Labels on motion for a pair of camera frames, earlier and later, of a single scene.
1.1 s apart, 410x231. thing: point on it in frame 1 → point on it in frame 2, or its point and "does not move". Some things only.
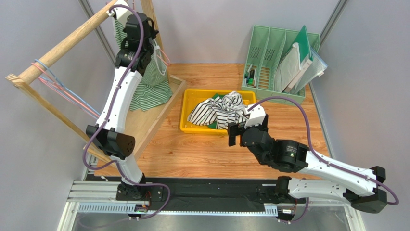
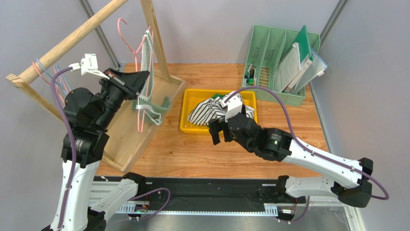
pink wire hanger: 160,49 → 135,51
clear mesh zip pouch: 316,69 does not move
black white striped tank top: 222,111 does not move
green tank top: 214,125 does not move
